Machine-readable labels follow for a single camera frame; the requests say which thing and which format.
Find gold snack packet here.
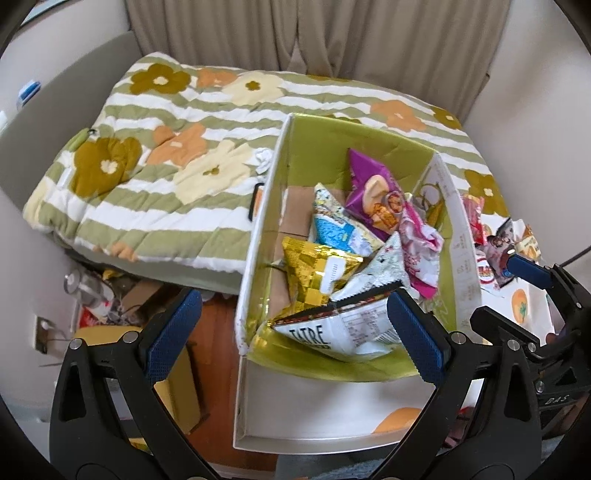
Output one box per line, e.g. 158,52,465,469
281,236,365,317

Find pink red snack packet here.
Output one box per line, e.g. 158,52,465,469
462,194,485,245

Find red white snack packet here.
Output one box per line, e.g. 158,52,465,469
478,256,509,289

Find silver grey snack packet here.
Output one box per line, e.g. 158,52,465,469
330,231,411,303

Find yellow-green cardboard box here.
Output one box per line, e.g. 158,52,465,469
235,112,486,384

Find small blue white box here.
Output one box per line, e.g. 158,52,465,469
17,79,42,109

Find white tray with orange print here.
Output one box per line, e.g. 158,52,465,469
232,217,557,455

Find glass jar with metal lid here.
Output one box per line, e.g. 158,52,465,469
62,270,114,319

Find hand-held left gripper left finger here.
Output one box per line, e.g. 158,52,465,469
48,288,220,480

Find brown cardboard piece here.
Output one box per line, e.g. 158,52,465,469
117,277,167,315

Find grey headboard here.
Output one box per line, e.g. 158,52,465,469
0,31,141,241

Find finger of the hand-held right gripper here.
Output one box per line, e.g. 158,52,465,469
507,253,591,324
470,305,541,358

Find white black snack packet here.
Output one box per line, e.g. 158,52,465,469
270,281,407,361

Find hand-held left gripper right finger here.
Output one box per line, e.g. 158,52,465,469
369,288,542,480

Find blue white snack packet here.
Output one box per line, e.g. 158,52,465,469
313,183,384,254

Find black orange phone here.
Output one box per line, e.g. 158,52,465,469
249,182,266,222

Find beige pleated curtain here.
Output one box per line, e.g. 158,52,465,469
124,0,509,116

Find orange bread packet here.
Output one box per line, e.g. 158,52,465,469
515,224,543,261

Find floral striped blanket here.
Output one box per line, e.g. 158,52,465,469
23,51,511,278

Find purple snack packet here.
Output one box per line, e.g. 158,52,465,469
346,148,411,232

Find crumpled white tissue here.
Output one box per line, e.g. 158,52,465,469
252,148,278,175

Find yellow cardboard box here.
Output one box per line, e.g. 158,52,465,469
74,325,208,435

